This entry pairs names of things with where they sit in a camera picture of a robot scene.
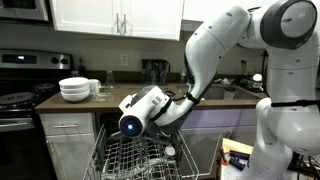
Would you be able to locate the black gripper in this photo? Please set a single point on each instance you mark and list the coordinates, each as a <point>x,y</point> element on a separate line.
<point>156,130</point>

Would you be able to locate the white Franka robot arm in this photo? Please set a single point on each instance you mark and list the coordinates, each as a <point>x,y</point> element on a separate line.
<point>213,50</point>

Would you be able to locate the grey dishwasher door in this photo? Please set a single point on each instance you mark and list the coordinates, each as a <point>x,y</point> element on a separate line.
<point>206,153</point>

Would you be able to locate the white cup in rack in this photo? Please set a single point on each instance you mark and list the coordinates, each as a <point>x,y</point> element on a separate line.
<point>169,151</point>

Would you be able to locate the black coffee maker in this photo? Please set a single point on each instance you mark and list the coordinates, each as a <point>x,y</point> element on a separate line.
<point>155,71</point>

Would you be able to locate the clear glass container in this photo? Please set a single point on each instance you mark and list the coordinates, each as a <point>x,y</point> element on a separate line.
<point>103,95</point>

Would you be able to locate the clear glass jar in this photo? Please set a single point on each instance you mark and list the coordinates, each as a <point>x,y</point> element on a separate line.
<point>110,78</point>

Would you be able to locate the orange scissors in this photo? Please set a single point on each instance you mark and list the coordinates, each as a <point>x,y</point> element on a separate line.
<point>224,159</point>

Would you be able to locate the white mug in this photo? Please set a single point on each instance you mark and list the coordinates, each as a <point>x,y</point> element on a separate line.
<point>95,86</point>

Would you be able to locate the wooden board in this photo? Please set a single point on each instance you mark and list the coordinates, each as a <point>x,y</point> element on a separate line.
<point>236,145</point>

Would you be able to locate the white bowl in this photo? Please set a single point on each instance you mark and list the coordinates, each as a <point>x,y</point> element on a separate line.
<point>75,90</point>
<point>75,97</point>
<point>74,82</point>

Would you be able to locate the white lower cabinet with drawer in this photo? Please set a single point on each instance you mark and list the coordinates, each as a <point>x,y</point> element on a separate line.
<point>70,150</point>

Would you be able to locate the kitchen sink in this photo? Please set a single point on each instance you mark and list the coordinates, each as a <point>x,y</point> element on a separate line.
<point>240,94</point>

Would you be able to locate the dark glass bottle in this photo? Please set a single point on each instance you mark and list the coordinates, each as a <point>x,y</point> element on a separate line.
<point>82,68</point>

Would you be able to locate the white upper cabinet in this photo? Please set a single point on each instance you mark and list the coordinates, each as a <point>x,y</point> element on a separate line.
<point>86,15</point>
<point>206,8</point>

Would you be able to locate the stainless black stove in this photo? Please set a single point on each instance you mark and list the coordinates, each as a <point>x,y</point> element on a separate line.
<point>20,100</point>

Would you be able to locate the white wall outlet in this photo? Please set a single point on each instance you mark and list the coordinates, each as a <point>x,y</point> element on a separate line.
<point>124,60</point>

